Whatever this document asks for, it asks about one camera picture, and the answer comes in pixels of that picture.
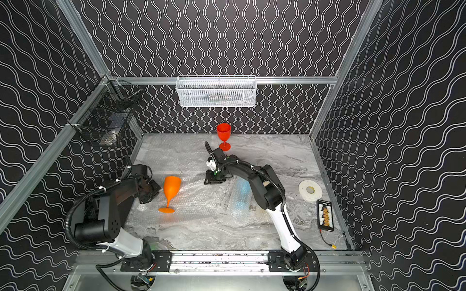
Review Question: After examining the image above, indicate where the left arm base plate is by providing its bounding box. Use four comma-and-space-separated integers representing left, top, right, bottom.
120, 251, 172, 272

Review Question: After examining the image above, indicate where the red wine glass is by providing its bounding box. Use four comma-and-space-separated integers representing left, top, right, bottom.
217, 123, 231, 152

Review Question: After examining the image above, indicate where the white wire basket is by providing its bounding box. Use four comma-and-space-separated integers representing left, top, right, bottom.
175, 75, 257, 107

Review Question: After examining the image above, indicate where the white tape roll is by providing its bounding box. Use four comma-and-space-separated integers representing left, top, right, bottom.
299, 179, 323, 202

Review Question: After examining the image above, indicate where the yellow connector cable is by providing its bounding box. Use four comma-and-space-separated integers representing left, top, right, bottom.
319, 228, 346, 251

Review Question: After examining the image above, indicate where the orange glass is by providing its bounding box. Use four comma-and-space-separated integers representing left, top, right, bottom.
159, 176, 182, 213

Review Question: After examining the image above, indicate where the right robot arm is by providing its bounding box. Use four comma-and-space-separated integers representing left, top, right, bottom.
204, 141, 320, 272

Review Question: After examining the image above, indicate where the blue glass in bubble wrap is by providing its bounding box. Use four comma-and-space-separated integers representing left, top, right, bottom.
226, 177, 254, 227

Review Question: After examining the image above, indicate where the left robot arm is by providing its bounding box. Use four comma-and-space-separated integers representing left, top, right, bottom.
64, 164, 161, 270

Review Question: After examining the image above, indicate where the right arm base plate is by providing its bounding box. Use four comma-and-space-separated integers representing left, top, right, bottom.
266, 251, 318, 273

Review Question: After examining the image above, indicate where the black wire basket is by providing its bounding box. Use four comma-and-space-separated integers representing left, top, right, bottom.
71, 76, 143, 147

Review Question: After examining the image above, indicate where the black box with orange parts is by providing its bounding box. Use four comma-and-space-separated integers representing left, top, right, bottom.
317, 200, 334, 232

